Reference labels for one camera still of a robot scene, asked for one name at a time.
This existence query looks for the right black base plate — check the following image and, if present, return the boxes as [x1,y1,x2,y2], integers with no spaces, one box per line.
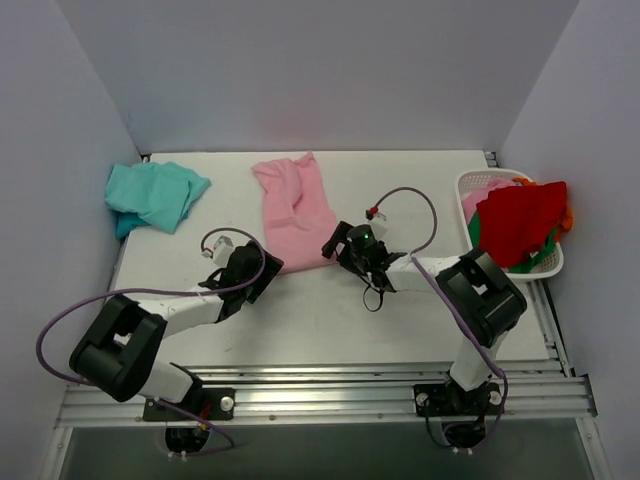
[413,381,502,417]

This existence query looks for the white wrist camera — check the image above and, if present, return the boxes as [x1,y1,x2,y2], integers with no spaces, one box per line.
[201,235,235,267]
[365,206,388,240]

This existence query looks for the pink t shirt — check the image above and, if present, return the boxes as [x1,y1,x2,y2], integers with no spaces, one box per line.
[251,152,337,274]
[462,179,511,224]

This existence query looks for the red t shirt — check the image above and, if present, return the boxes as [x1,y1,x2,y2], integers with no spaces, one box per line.
[476,181,568,270]

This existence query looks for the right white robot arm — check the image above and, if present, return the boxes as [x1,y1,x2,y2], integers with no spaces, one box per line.
[321,222,527,413]

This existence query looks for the green t shirt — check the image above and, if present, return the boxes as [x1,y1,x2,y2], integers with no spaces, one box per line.
[467,213,556,274]

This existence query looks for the orange t shirt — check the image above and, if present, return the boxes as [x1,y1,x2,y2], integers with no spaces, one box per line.
[513,177,574,243]

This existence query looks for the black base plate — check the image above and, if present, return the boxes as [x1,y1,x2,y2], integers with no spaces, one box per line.
[142,387,236,422]
[413,381,502,417]

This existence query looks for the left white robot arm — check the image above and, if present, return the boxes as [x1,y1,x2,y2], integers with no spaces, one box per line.
[69,241,284,419]

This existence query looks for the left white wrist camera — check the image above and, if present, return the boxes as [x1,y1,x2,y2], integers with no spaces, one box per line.
[201,235,235,267]

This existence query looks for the white plastic basket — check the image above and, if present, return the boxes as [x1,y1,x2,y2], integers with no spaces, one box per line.
[456,168,573,281]

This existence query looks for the pink t shirt in basket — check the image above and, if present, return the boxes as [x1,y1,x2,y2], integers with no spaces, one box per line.
[462,179,511,224]

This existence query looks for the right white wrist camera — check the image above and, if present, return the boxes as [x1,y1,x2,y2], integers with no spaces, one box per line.
[365,206,388,240]

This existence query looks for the teal t shirt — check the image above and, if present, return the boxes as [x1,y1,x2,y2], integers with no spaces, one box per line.
[104,162,211,240]

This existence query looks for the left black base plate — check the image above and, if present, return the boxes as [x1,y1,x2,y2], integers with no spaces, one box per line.
[142,387,236,422]

